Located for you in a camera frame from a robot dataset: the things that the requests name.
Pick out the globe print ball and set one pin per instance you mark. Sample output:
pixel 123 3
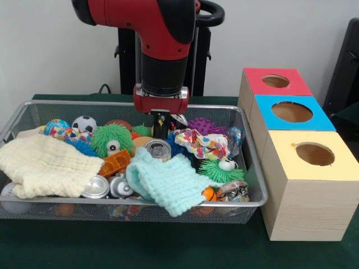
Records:
pixel 56 126

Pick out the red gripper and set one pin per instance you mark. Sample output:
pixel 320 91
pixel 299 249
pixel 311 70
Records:
pixel 161 104

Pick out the large green puffer toy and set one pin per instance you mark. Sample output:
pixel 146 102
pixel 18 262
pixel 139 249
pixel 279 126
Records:
pixel 112 137

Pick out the dark green table cloth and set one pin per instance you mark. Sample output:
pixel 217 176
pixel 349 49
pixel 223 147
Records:
pixel 140 246

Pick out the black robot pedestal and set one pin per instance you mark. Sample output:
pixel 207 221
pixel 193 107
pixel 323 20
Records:
pixel 202 56

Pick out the dark green side cloth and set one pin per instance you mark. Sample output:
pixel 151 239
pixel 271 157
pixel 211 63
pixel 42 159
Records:
pixel 350 110

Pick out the small green puffer toy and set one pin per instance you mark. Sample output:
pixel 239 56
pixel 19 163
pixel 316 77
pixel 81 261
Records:
pixel 213 169

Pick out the black and white soccer ball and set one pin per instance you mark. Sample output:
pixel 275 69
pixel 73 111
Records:
pixel 84 123

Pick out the wooden box with three holes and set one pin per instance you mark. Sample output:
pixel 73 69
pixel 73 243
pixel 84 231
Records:
pixel 308 201

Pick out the small orange basketball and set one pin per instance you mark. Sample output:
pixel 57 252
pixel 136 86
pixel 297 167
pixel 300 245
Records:
pixel 209 194

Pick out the orange plastic toy crate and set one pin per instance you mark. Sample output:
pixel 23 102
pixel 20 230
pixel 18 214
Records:
pixel 115 164

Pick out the clear plastic packet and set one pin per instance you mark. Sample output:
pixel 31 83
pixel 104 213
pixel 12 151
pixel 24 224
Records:
pixel 235 140

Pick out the cream knitted cloth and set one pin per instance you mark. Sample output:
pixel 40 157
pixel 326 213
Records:
pixel 47 165

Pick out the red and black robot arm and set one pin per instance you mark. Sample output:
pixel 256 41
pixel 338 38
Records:
pixel 146 22

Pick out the black upright panel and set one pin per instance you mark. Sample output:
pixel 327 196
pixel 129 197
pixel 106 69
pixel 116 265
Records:
pixel 345 70

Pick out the mint green knitted cloth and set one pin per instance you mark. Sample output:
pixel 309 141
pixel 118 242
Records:
pixel 168 182

